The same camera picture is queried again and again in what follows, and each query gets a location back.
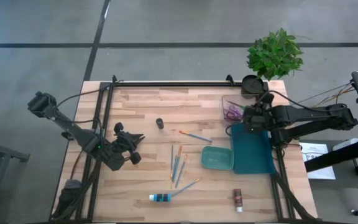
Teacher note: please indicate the dark power adapter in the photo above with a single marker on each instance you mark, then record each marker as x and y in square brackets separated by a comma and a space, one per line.
[71, 188]

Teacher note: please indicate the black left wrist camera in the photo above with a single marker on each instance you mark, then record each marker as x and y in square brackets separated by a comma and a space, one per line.
[135, 158]

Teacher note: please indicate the brown paint bottle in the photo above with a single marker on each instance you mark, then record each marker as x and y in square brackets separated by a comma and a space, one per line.
[237, 199]

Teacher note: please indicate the black plant pot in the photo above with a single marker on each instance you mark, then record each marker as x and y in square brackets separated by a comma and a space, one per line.
[252, 85]

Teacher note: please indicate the black paint bottle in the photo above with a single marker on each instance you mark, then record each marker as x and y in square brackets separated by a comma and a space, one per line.
[159, 123]

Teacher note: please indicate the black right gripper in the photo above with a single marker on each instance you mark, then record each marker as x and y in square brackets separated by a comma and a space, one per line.
[255, 119]

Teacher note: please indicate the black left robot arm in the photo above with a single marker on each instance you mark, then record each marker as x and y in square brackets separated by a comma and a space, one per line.
[73, 130]

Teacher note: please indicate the clear plastic container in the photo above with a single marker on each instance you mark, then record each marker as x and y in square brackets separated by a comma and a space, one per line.
[225, 99]

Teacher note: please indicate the blue flat tray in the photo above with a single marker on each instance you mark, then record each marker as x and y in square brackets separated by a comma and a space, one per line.
[250, 155]

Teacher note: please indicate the blue paint bottle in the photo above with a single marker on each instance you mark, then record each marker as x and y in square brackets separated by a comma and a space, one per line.
[162, 197]

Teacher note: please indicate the purple scissors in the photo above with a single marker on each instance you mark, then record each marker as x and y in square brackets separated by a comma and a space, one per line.
[232, 115]

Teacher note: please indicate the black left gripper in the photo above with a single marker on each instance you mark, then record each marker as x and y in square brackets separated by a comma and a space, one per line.
[123, 141]

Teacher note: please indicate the teal plastic bin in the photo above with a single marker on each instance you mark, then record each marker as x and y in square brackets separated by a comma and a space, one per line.
[217, 158]

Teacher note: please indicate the green artificial plant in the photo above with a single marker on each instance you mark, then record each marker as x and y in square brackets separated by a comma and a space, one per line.
[275, 56]

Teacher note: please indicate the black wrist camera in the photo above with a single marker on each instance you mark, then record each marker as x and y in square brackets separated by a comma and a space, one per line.
[267, 98]
[135, 158]

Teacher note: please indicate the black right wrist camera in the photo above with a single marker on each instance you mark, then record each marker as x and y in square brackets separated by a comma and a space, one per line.
[267, 98]

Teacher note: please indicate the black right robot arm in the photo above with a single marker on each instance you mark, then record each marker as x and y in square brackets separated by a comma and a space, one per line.
[309, 116]

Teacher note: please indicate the black table frame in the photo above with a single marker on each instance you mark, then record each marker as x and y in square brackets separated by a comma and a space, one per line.
[182, 84]

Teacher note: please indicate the white box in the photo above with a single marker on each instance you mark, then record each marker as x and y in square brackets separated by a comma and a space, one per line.
[345, 144]

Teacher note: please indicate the white paper sheet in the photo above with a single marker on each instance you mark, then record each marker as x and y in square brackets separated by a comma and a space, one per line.
[314, 149]

